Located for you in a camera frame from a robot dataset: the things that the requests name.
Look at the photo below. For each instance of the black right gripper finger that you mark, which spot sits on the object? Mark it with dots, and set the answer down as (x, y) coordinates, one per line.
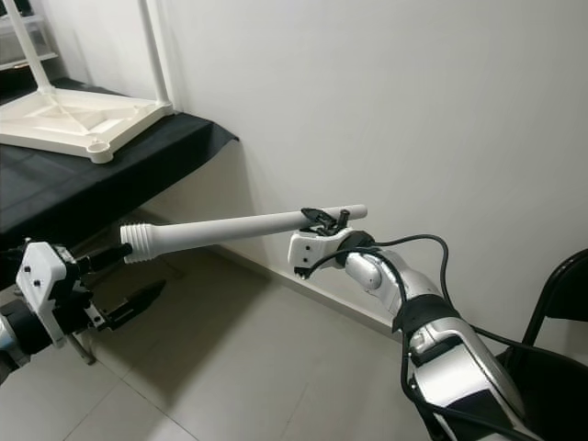
(317, 217)
(343, 220)

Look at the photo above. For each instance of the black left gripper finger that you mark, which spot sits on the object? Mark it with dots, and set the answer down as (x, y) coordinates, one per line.
(138, 303)
(106, 257)

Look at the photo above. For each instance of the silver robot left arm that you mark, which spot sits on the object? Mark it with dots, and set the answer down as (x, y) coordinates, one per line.
(16, 354)

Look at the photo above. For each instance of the black tablecloth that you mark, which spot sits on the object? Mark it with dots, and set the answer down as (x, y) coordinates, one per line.
(73, 193)

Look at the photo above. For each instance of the clear plastic container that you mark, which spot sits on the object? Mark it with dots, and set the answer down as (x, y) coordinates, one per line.
(18, 41)

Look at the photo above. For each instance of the black folding chair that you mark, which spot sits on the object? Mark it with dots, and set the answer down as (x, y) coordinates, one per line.
(551, 367)

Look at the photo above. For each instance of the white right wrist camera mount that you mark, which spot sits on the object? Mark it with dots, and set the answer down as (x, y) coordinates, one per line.
(317, 248)

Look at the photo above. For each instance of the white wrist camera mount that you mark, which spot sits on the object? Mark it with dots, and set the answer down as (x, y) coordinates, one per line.
(44, 276)
(317, 248)

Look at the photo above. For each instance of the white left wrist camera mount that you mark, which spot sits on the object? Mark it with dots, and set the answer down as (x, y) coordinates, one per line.
(44, 276)

